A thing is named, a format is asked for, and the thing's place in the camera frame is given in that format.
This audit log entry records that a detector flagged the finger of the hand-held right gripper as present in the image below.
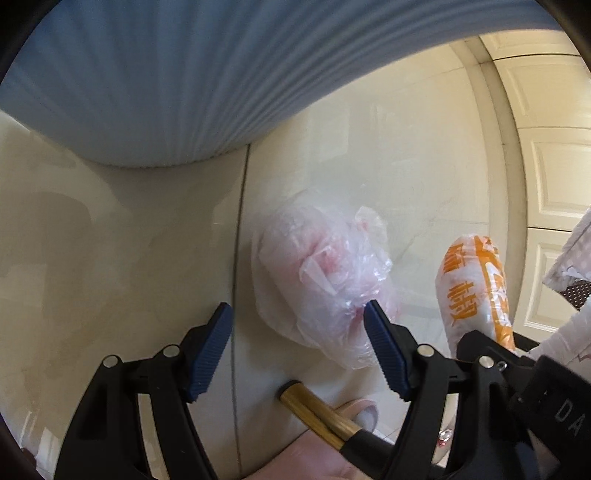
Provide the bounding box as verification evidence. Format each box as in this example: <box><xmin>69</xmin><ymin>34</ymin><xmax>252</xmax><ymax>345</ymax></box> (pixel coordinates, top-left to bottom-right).
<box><xmin>457</xmin><ymin>330</ymin><xmax>536</xmax><ymax>393</ymax></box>

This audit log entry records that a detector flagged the gold and black rod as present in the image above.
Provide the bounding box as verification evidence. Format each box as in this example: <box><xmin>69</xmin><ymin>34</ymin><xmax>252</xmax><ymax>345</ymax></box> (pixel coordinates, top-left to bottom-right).
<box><xmin>276</xmin><ymin>380</ymin><xmax>402</xmax><ymax>468</ymax></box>

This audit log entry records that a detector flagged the orange and white packet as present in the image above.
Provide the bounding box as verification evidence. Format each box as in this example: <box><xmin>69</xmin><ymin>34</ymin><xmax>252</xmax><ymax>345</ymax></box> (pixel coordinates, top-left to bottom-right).
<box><xmin>435</xmin><ymin>234</ymin><xmax>517</xmax><ymax>359</ymax></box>

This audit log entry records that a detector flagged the blue plastic waste bin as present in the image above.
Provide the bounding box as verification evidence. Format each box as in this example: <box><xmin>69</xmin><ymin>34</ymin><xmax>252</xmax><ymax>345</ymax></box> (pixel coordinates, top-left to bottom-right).
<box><xmin>0</xmin><ymin>0</ymin><xmax>573</xmax><ymax>172</ymax></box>

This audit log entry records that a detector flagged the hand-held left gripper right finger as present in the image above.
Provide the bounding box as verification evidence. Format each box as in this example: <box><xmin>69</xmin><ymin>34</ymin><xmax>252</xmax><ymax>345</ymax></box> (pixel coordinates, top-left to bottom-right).
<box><xmin>364</xmin><ymin>300</ymin><xmax>536</xmax><ymax>480</ymax></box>

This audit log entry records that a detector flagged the row of cream cabinet doors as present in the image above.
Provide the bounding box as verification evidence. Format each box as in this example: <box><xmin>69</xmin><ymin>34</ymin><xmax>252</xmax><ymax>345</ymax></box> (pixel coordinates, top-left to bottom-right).
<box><xmin>480</xmin><ymin>32</ymin><xmax>591</xmax><ymax>343</ymax></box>

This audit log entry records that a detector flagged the white patterned cloth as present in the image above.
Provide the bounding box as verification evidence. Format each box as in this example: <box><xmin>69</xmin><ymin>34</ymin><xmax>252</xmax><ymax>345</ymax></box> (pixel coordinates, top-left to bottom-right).
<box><xmin>531</xmin><ymin>215</ymin><xmax>591</xmax><ymax>370</ymax></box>

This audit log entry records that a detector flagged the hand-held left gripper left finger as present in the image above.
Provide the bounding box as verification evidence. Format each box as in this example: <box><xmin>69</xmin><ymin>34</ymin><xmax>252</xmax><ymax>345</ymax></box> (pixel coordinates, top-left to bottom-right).
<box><xmin>54</xmin><ymin>302</ymin><xmax>234</xmax><ymax>480</ymax></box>

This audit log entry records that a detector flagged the clear plastic bag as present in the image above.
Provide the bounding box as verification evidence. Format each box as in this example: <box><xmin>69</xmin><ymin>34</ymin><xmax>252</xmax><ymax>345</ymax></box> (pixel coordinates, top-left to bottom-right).
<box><xmin>252</xmin><ymin>188</ymin><xmax>402</xmax><ymax>371</ymax></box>

